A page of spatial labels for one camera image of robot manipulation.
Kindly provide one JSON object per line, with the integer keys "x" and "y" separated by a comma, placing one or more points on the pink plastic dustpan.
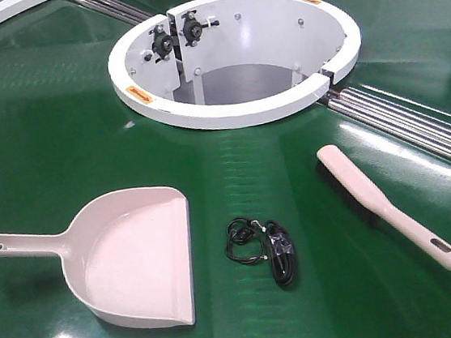
{"x": 126, "y": 256}

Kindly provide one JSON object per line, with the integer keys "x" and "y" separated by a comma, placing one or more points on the green conveyor belt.
{"x": 280, "y": 249}

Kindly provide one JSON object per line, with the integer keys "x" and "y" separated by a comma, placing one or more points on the orange warning sticker front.
{"x": 140, "y": 94}

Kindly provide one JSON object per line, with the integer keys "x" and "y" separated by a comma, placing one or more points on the black bearing block left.
{"x": 162, "y": 43}

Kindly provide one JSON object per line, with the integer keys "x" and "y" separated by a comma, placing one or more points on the black bearing block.
{"x": 162, "y": 43}
{"x": 193, "y": 28}

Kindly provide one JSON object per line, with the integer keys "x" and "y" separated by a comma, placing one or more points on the black bearing block right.
{"x": 193, "y": 28}

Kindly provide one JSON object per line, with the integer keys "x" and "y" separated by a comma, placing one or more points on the steel rollers top left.
{"x": 117, "y": 9}

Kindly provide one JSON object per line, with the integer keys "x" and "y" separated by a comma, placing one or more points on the steel rollers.
{"x": 117, "y": 9}
{"x": 420, "y": 129}

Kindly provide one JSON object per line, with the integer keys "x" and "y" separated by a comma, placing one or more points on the steel rollers right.
{"x": 420, "y": 129}

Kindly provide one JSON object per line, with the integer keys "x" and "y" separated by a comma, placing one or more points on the white inner conveyor ring housing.
{"x": 317, "y": 44}

